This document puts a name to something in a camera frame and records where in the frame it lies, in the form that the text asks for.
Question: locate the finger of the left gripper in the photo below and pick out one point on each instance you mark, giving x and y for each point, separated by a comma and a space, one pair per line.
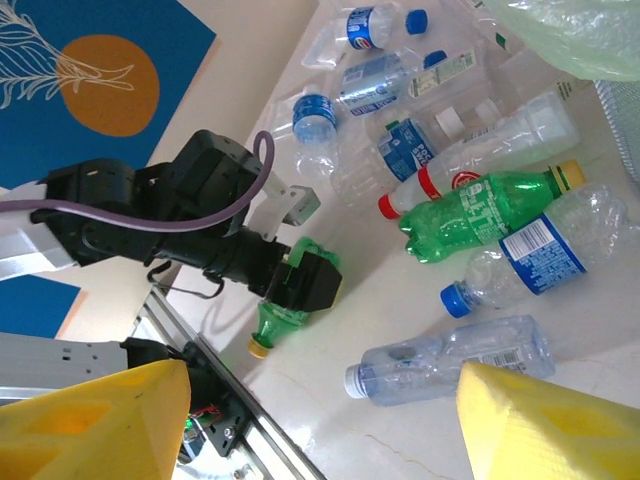
310, 280

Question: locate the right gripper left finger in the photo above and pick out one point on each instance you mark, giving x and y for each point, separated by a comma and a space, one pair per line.
100, 430

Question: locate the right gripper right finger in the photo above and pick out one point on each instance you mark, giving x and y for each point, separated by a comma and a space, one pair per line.
550, 440

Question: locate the green plastic bottle yellow cap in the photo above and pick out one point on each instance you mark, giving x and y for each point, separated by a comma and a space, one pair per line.
272, 325
450, 225

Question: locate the square clear bottle white cap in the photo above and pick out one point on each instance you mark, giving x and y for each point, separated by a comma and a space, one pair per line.
425, 365

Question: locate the small clear bottle green cap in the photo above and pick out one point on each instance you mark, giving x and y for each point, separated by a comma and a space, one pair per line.
393, 125

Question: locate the clear bottle blue barcode label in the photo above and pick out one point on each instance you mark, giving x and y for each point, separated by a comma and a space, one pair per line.
542, 255

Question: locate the clear Pepsi bottle blue cap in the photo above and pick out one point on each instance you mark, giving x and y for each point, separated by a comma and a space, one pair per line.
361, 27

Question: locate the clear bottle green white label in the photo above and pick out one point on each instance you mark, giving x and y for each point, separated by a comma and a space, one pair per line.
440, 75

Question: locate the white bottle red cap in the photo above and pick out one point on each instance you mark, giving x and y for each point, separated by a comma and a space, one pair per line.
530, 130

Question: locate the small clear bottle green label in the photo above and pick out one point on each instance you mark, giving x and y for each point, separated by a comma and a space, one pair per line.
500, 37

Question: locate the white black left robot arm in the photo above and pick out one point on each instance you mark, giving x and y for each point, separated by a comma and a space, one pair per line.
30, 255

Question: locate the white left camera bracket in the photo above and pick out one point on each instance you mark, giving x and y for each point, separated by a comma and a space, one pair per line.
270, 220

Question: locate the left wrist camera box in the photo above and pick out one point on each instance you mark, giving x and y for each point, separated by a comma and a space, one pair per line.
304, 205

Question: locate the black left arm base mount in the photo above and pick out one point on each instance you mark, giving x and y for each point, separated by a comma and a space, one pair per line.
220, 415

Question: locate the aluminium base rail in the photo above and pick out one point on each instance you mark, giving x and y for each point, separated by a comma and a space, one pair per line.
280, 450

